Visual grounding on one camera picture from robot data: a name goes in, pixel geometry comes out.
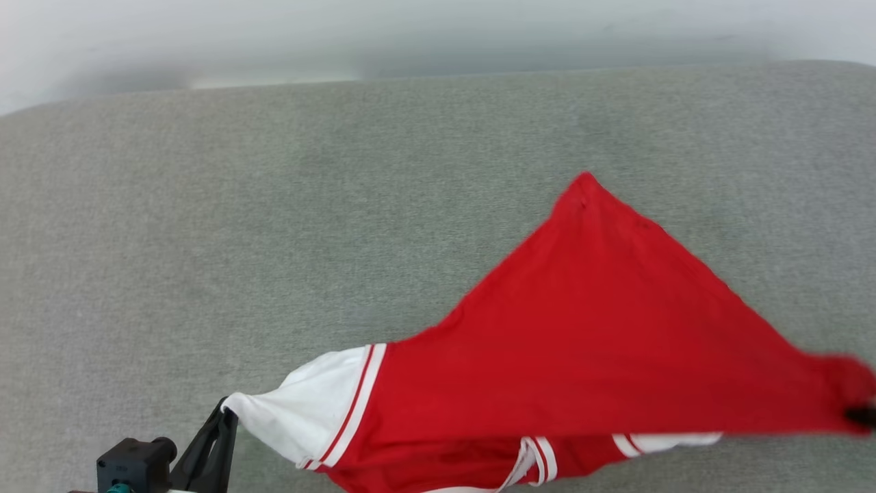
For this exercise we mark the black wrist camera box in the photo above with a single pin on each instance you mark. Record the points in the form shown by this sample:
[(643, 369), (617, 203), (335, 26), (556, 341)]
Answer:
[(133, 465)]

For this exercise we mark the red and white sports shirt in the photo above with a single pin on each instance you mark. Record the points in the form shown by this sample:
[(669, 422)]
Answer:
[(582, 342)]

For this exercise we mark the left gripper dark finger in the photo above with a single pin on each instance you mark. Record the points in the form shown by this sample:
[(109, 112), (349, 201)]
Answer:
[(222, 459), (195, 459)]

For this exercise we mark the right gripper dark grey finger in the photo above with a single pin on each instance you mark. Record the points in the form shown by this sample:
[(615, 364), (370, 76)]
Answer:
[(864, 415)]

